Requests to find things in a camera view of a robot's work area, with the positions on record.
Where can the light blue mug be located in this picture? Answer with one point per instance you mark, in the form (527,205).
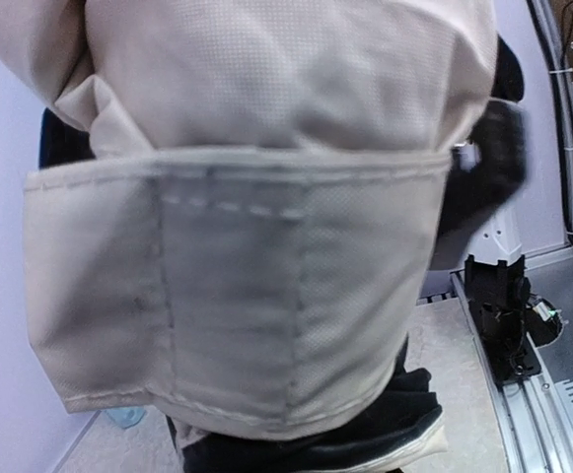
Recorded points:
(126,417)

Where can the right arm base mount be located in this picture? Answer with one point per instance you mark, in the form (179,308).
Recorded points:
(510,319)

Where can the right aluminium corner post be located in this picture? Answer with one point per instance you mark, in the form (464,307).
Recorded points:
(560,79)

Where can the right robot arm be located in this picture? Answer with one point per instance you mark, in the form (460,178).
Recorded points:
(474,195)

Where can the beige folding umbrella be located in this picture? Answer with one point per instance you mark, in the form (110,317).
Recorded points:
(245,246)

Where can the aluminium front rail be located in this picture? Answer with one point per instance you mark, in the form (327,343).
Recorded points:
(524,427)

